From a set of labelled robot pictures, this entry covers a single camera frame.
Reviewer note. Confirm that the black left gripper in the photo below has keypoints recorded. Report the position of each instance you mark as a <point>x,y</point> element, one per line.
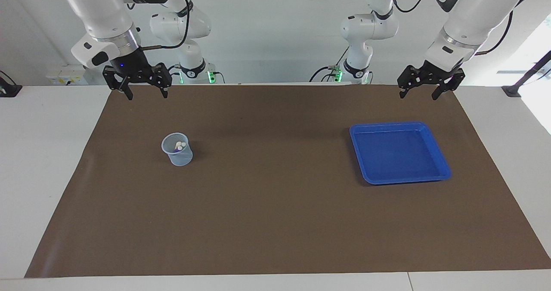
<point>430,73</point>

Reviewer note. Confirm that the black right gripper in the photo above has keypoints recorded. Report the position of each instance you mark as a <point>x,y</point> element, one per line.
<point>133,69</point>

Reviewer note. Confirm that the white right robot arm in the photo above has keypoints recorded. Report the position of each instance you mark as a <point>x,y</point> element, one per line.
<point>103,11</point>

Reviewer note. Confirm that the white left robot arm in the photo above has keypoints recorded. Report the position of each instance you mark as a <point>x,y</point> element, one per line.
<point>473,11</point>

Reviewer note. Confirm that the blue plastic tray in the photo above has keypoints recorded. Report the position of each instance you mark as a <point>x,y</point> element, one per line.
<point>400,153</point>

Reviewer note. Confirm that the translucent plastic cup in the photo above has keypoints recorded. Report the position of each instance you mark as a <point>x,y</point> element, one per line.
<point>181,158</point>

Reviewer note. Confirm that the black table clamp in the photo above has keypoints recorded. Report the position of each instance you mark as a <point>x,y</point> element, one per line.
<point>8,91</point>

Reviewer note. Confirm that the brown table mat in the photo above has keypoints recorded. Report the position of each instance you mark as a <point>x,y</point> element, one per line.
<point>275,222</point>

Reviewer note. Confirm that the white wall socket box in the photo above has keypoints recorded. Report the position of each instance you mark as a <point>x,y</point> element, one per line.
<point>64,78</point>

